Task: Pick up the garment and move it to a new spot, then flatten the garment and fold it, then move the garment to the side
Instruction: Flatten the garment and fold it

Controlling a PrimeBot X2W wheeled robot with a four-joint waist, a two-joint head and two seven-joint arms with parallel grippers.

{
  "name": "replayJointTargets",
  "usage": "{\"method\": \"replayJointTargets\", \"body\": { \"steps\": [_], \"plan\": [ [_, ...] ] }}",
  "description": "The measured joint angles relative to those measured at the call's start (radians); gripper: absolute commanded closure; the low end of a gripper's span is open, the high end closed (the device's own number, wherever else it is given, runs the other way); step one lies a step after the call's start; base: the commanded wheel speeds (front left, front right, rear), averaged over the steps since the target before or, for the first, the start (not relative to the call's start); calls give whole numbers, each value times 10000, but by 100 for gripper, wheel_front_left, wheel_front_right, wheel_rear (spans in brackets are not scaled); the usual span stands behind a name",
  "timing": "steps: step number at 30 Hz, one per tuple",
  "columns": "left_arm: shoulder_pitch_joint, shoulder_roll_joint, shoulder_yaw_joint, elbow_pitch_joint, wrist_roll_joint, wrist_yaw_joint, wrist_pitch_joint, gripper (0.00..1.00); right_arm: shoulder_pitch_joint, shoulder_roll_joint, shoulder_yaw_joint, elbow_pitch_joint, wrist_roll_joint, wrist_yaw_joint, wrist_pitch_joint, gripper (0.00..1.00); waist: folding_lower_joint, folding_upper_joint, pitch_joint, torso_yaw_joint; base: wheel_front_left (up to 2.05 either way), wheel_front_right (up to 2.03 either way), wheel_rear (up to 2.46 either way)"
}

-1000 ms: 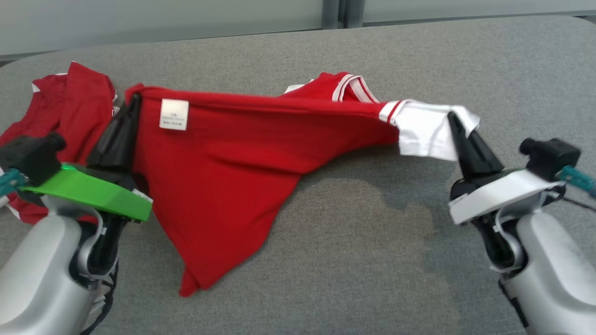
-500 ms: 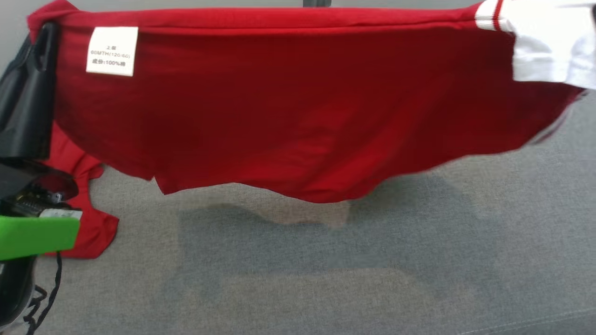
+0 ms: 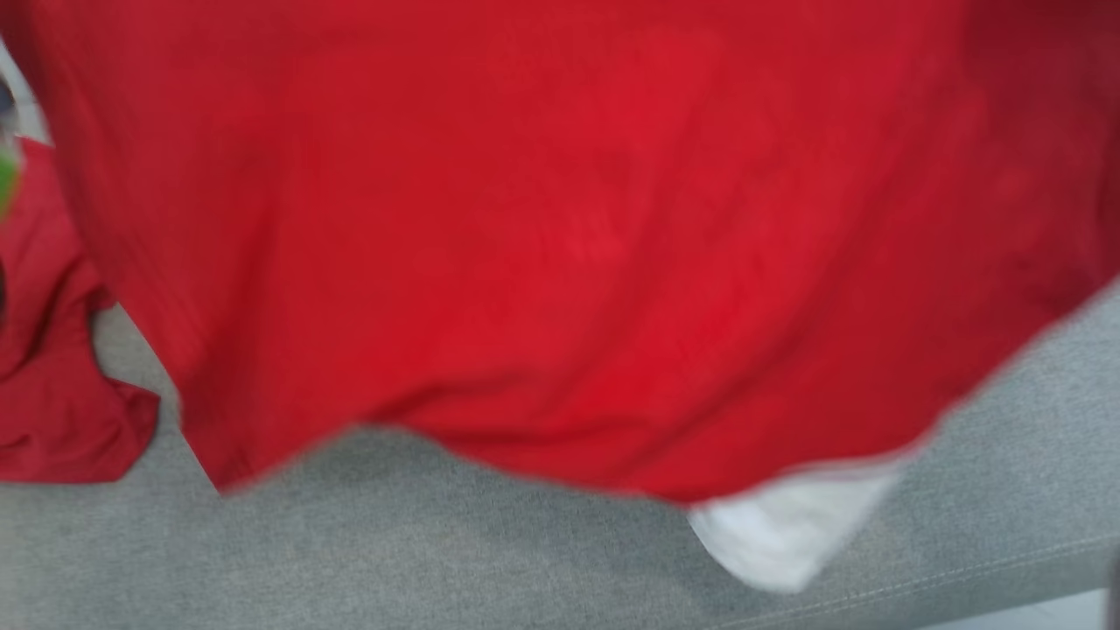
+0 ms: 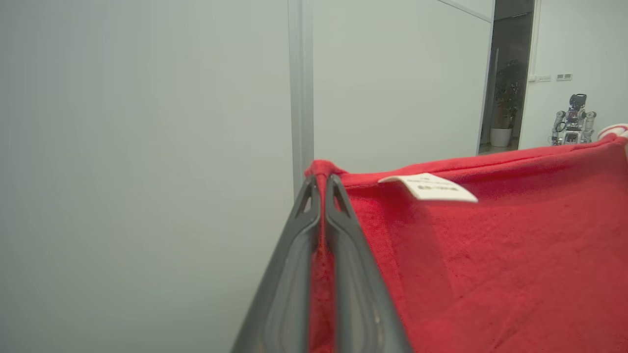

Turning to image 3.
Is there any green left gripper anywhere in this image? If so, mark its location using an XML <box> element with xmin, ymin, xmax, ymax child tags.
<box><xmin>0</xmin><ymin>140</ymin><xmax>20</xmax><ymax>220</ymax></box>

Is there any red jersey with white stripes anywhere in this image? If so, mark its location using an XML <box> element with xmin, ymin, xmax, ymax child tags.
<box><xmin>0</xmin><ymin>0</ymin><xmax>1120</xmax><ymax>596</ymax></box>

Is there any grey fabric sofa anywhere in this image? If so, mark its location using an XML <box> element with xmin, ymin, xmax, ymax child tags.
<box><xmin>0</xmin><ymin>280</ymin><xmax>1120</xmax><ymax>630</ymax></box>

